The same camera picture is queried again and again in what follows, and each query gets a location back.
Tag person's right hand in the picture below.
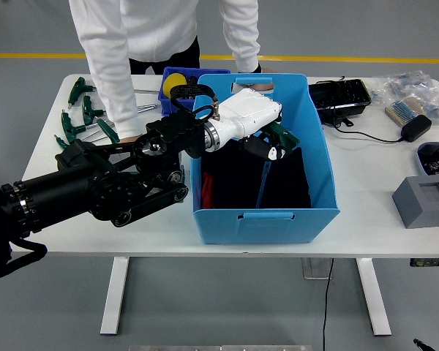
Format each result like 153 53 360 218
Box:
117 135 147 146

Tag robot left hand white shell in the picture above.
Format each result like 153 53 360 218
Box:
216 88 287 162

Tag person's left hand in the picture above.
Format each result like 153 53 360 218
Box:
254 67 276 92

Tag large green T-handle hex key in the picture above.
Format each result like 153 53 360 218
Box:
255 121 301 208

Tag large blue folding box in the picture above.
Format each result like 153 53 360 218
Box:
190 72 342 246

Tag small blue parts bin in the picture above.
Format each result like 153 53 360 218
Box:
157 66 232 117

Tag white table leg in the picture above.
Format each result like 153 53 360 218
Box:
355 257 392 336
100 257 131 336

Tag black cloth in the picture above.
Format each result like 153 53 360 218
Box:
200 140 312 210

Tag yellow foam ball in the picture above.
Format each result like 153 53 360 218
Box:
163 72 187 95

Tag black plastic tray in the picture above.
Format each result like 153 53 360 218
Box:
309 78 373 125

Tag red cloth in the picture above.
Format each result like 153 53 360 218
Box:
200 172 217 210

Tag person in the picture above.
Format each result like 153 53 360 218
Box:
68 0 276 146

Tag grey hollow block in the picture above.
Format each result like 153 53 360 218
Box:
391 176 439 230

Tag taped resistor strip bundle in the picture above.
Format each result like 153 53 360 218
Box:
384 97 425 128

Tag clear plastic component bags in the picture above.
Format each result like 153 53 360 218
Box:
369 69 439 129

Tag black power adapter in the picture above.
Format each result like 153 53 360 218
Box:
400 115 434 143

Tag light blue parts tray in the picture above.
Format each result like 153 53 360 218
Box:
416 142 439 178

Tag black hanging cable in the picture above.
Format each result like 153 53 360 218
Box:
321 257 334 351

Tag black adapter cable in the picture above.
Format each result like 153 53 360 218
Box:
316 75 405 144

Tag clear bracket under table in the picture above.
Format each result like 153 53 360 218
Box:
301 257 333 281

